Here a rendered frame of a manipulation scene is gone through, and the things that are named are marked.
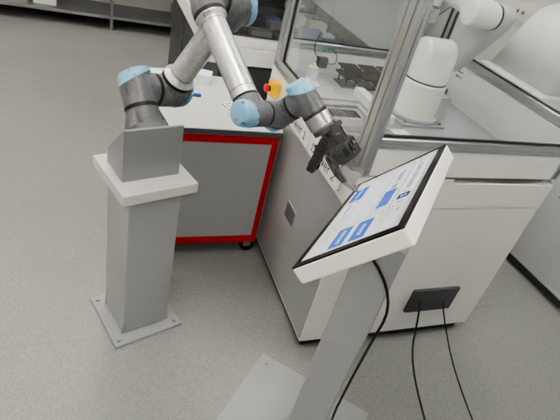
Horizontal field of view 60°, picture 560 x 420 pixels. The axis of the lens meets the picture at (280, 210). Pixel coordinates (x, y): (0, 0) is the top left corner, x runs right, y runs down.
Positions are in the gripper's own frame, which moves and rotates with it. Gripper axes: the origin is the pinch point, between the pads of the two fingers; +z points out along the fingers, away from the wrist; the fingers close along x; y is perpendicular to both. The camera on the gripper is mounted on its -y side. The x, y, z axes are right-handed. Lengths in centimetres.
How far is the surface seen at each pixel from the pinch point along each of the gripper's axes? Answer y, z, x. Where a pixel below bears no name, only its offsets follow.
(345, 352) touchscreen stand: -19.7, 40.1, -20.5
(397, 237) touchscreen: 23.6, 4.3, -38.5
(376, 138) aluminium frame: 4.3, -6.5, 23.5
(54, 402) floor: -121, 14, -53
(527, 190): 26, 50, 80
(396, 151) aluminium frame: 5.2, 1.5, 30.5
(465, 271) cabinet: -12, 75, 75
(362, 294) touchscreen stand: -3.3, 23.5, -20.5
